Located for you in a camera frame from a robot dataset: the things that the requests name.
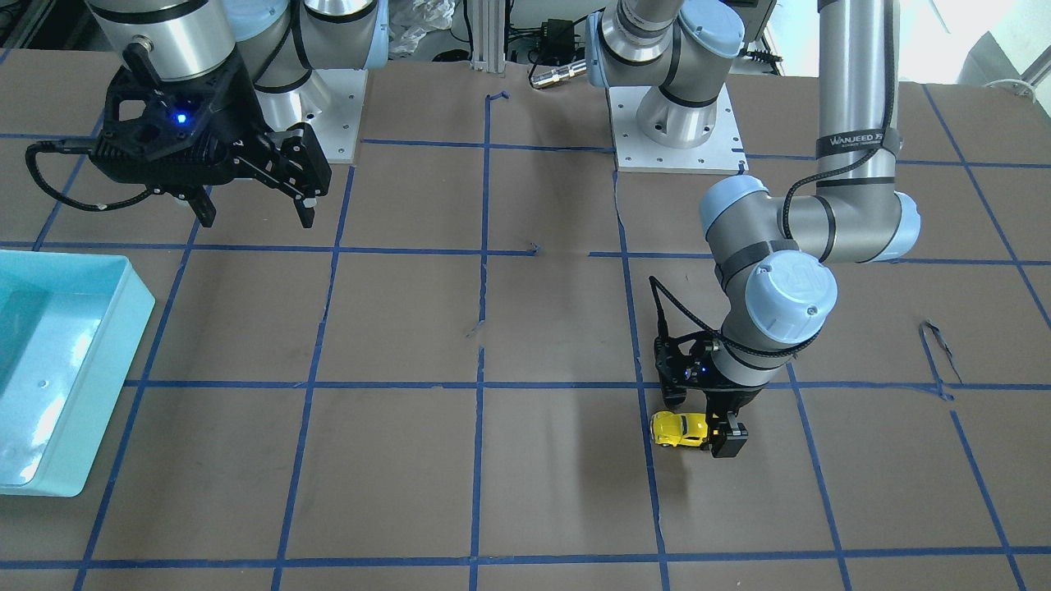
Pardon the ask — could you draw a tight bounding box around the aluminium frame post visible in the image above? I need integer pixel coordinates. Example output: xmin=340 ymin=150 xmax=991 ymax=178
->
xmin=463 ymin=1 xmax=510 ymax=77

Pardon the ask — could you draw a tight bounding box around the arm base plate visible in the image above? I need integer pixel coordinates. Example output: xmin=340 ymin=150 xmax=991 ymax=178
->
xmin=607 ymin=86 xmax=750 ymax=176
xmin=256 ymin=70 xmax=369 ymax=164

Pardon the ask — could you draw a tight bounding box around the yellow beetle toy car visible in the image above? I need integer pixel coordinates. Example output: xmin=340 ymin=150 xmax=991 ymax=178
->
xmin=650 ymin=410 xmax=710 ymax=449

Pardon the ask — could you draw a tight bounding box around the black power adapter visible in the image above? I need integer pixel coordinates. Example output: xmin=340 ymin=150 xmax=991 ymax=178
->
xmin=538 ymin=19 xmax=576 ymax=56

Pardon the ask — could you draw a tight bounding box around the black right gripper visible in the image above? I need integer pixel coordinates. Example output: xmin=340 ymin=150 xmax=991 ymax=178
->
xmin=89 ymin=49 xmax=332 ymax=228

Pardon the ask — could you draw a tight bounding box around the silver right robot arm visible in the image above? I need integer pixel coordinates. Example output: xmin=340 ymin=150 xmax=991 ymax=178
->
xmin=87 ymin=1 xmax=389 ymax=228

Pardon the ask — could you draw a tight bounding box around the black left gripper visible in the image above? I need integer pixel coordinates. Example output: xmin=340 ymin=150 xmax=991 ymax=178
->
xmin=654 ymin=328 xmax=764 ymax=458

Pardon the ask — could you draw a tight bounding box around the turquoise plastic bin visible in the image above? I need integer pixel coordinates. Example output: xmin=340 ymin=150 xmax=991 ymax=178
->
xmin=1 ymin=250 xmax=154 ymax=497

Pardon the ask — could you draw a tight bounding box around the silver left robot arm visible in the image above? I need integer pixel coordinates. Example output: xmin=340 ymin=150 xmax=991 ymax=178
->
xmin=585 ymin=1 xmax=922 ymax=458

